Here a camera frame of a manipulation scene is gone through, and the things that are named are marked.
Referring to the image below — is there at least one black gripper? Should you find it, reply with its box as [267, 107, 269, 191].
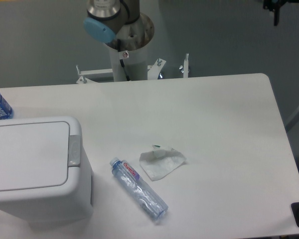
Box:
[263, 0, 287, 26]

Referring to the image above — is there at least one white plastic trash can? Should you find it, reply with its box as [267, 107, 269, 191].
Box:
[0, 116, 93, 222]

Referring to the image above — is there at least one white trash can lid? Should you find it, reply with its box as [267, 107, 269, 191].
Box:
[0, 122, 70, 191]

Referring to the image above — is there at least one crumpled white paper wrapper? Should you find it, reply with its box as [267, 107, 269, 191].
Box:
[139, 144, 187, 181]

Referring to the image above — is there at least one clear empty plastic bottle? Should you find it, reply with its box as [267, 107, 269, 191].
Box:
[110, 158, 168, 222]

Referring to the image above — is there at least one grey lid push button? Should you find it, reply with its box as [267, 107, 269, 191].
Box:
[68, 135, 82, 167]

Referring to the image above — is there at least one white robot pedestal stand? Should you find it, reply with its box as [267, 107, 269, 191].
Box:
[75, 13, 191, 85]

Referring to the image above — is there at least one black cable on pedestal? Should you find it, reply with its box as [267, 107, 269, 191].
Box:
[116, 38, 130, 82]

